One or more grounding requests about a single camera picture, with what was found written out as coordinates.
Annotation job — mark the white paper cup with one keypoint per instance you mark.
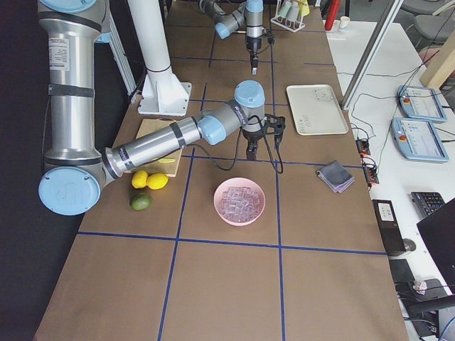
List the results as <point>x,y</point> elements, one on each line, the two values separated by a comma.
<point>343,22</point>

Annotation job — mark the green avocado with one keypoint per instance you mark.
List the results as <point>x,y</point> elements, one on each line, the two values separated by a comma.
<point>140,201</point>

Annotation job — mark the yellow lemon right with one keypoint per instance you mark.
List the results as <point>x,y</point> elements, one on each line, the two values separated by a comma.
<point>157,181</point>

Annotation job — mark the teach pendant far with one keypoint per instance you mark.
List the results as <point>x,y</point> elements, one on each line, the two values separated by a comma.
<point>421,102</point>

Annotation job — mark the yellow cup on rack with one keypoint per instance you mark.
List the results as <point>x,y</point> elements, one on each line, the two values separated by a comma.
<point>304,9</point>

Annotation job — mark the pale grey cup on rack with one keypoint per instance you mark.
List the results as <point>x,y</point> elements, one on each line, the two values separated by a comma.
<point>293,12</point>

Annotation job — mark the cream bear serving tray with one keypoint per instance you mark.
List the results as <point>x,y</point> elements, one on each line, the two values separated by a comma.
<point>315,110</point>

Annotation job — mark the aluminium frame post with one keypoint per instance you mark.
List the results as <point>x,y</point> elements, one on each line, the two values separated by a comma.
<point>371,48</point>

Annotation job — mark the white wire cup rack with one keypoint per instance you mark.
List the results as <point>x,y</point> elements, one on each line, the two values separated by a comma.
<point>284,23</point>

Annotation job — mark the pink bowl of ice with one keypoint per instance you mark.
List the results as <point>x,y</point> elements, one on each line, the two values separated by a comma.
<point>239,201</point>

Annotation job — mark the black laptop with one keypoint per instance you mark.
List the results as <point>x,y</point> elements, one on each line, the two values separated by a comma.
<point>437,233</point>

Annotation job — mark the grey folded cloth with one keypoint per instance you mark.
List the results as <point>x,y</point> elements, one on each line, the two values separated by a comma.
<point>335,176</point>

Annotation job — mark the bamboo cutting board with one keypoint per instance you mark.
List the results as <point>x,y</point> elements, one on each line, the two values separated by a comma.
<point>148,126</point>

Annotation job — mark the teach pendant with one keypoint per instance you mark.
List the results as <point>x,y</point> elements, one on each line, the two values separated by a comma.
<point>421,102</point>
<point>418,140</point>

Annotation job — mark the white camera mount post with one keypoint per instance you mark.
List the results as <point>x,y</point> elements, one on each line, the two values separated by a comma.
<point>163,93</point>

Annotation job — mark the black keyboard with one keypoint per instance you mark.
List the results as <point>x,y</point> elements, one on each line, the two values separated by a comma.
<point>427,202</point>

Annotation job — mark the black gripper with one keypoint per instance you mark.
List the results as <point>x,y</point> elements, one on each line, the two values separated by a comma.
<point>251,136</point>
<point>254,45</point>

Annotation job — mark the black box on desk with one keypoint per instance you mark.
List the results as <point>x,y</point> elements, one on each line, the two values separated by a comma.
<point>388,226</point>

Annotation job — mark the yellow lemon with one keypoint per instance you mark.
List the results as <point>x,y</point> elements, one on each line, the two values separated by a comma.
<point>139,179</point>
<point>157,181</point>

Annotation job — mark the red bottle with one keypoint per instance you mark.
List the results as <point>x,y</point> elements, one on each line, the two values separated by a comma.
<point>332,13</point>

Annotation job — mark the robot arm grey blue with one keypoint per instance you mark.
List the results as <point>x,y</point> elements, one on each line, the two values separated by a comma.
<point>248,14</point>
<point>75,171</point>

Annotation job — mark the black computer mouse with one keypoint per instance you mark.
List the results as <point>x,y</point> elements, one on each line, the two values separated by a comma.
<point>409,244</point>

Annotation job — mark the yellow lemon left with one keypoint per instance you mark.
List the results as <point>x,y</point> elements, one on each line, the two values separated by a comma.
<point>139,179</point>

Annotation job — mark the orange power strip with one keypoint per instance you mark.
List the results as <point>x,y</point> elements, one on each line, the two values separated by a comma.
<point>370,167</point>

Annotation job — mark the teach pendant near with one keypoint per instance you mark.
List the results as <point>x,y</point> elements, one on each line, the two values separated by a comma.
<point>418,140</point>

